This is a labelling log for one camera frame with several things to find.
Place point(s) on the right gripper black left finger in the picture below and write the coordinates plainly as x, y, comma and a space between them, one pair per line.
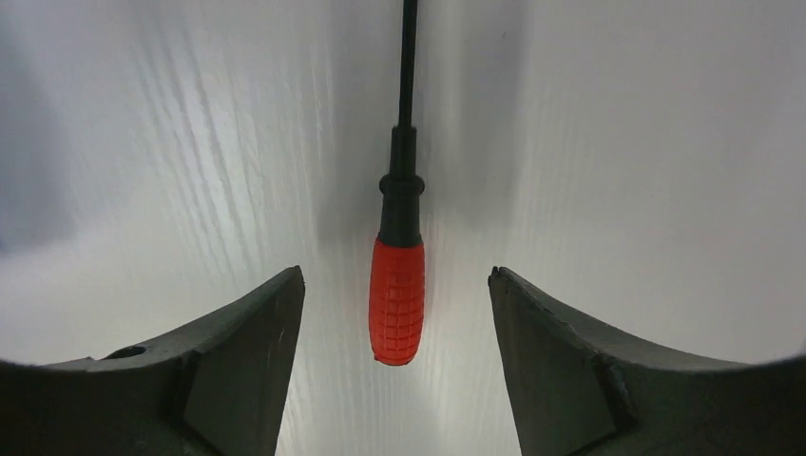
214, 386

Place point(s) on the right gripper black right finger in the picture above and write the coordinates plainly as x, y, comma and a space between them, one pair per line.
579, 386

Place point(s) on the red-handled black screwdriver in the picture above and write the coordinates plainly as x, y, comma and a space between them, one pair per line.
397, 280

